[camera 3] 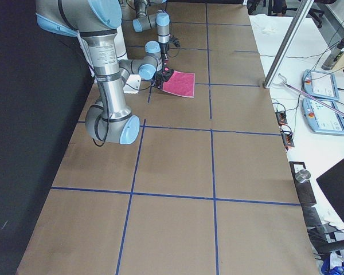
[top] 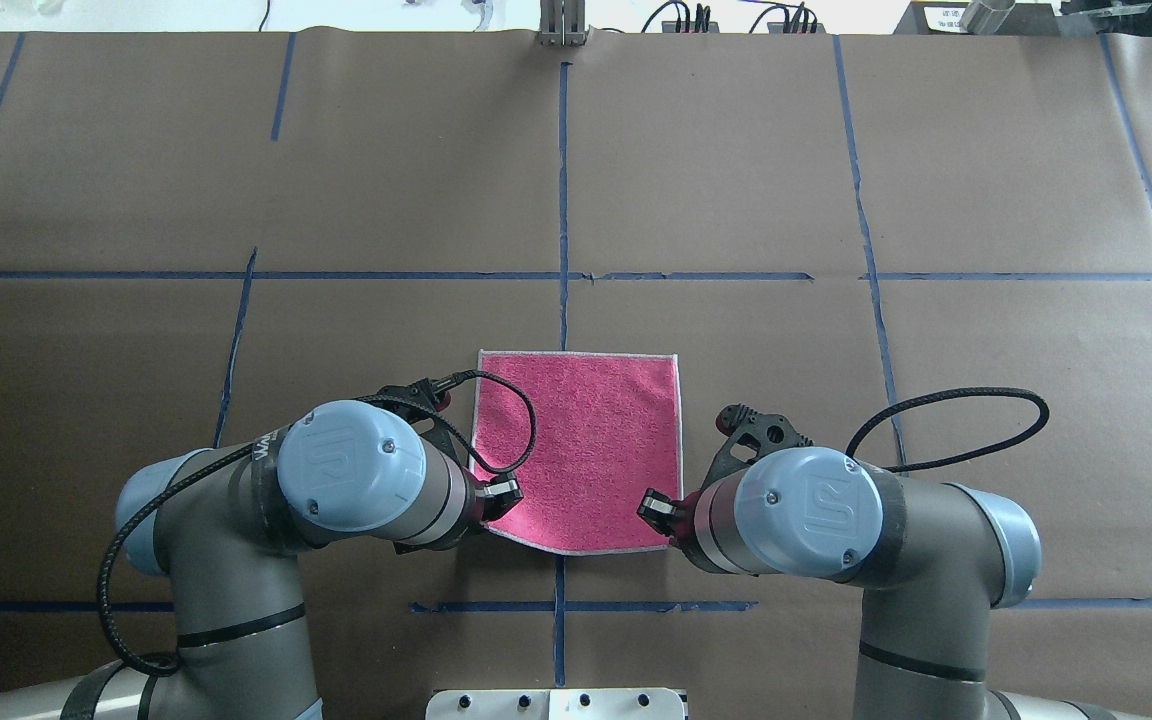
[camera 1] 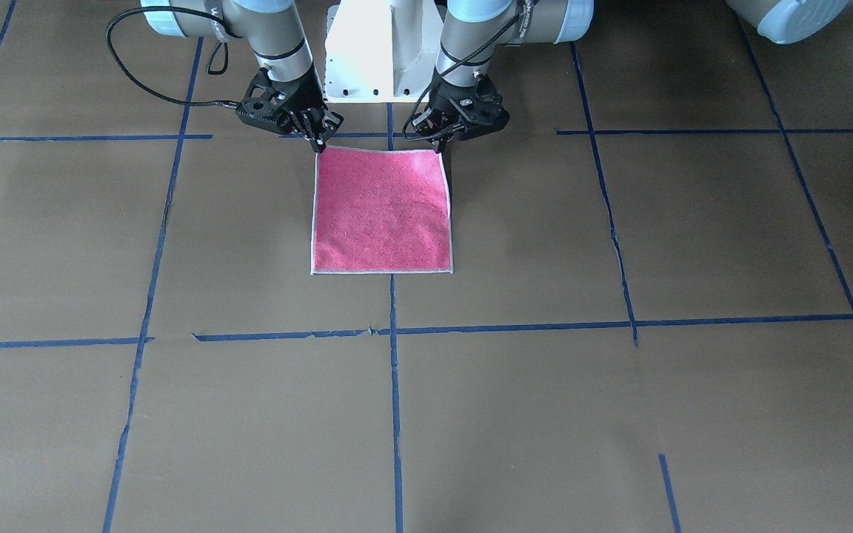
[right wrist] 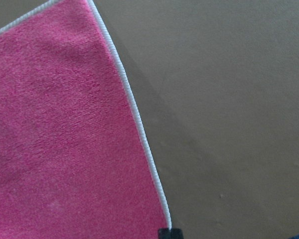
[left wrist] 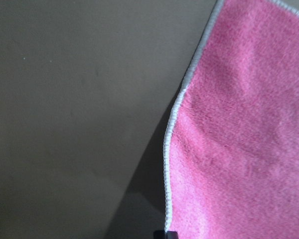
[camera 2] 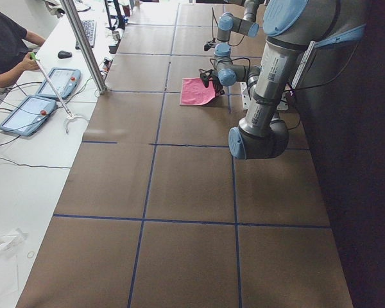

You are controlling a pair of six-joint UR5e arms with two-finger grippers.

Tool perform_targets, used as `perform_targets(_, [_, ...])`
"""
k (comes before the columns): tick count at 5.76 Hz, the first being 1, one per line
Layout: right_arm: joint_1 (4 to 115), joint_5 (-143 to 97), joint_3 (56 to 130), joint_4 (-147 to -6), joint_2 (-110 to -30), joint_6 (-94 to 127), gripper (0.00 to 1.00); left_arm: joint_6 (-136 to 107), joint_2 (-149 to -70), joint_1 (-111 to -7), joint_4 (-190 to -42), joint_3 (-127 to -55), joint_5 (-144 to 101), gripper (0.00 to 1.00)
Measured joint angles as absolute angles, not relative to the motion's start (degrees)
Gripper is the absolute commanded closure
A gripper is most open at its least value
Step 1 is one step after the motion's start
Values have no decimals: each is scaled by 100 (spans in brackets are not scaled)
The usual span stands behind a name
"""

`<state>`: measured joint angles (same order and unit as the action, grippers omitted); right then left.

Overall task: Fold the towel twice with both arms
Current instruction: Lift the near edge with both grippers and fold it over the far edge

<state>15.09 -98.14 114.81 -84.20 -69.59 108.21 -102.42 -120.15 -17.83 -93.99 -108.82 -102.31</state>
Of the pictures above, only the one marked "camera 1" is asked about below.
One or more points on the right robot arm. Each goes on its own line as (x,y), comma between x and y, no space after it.
(272,29)

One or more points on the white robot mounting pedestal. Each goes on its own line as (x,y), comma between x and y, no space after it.
(380,51)

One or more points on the pink towel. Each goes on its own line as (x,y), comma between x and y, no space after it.
(380,212)

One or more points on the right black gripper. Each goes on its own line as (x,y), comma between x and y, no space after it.
(303,95)

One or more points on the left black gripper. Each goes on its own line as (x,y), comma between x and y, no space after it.
(447,98)

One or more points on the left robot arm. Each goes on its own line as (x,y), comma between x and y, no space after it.
(472,31)

